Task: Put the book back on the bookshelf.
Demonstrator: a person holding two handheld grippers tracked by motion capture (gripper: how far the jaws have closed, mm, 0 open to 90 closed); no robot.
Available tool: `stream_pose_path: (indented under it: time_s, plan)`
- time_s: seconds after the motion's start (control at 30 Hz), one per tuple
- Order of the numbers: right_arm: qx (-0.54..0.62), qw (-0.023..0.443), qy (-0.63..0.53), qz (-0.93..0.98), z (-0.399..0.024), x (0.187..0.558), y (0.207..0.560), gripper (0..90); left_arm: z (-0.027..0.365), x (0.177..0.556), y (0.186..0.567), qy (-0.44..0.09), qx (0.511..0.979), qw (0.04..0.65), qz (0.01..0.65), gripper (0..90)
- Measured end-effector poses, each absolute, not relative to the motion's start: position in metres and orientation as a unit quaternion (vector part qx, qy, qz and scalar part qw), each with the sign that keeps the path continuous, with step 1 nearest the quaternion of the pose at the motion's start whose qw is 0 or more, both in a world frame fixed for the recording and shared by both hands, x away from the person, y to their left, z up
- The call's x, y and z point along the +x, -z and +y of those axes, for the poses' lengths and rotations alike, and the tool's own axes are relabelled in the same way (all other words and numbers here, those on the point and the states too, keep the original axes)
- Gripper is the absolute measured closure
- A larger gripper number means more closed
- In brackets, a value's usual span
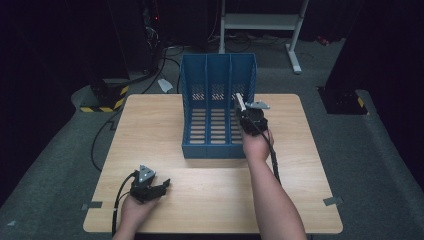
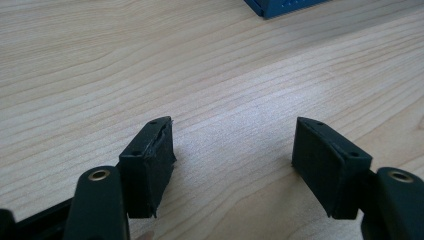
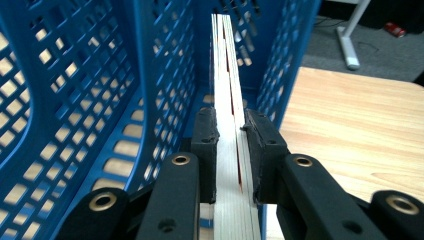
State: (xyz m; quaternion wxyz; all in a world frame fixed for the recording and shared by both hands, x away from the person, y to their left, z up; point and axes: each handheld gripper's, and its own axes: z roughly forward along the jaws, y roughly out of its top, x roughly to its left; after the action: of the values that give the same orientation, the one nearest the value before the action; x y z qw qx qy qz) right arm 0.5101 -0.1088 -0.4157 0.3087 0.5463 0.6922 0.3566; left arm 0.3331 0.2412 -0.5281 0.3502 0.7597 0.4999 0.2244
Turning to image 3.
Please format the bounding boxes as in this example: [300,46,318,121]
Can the blue perforated plastic basket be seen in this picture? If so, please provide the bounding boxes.
[0,0,323,240]

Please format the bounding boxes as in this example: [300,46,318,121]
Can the white metal stand leg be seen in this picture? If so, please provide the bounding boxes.
[335,0,372,71]

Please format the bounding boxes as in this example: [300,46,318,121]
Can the thick white book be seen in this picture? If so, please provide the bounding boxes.
[209,13,242,240]

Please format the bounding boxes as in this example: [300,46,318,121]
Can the red can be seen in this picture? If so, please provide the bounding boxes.
[383,21,407,39]

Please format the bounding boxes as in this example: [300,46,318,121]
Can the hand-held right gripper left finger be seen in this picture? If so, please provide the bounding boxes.
[190,106,221,205]

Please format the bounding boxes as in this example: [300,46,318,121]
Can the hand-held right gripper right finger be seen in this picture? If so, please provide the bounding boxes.
[241,108,290,205]

